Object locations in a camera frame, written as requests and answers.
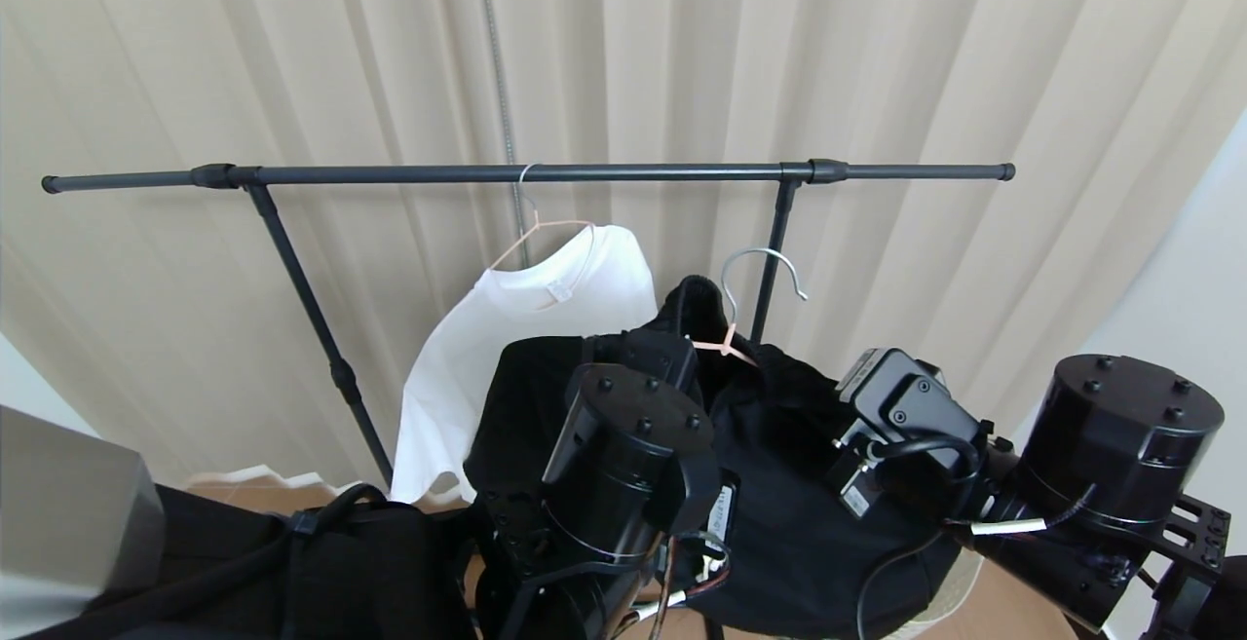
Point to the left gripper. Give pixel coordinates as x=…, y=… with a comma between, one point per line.
x=709, y=518

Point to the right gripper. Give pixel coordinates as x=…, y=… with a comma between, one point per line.
x=877, y=484

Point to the black garment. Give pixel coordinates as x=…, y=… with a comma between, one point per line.
x=779, y=484

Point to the pink clothes hanger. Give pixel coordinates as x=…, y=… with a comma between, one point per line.
x=729, y=294
x=534, y=226

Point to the white printed t-shirt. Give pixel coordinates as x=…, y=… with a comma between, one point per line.
x=458, y=377

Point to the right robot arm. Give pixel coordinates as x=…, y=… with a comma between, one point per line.
x=1120, y=435

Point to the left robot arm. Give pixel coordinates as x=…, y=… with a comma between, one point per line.
x=623, y=465

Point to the white laundry basket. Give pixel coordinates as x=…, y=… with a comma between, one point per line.
x=960, y=586

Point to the black clothes rack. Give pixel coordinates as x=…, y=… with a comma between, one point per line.
x=390, y=174

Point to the beige curtain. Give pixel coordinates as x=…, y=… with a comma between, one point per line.
x=925, y=46

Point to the silver curtain pull rod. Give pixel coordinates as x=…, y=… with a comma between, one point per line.
x=497, y=65

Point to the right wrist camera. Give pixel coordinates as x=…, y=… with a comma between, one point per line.
x=916, y=406

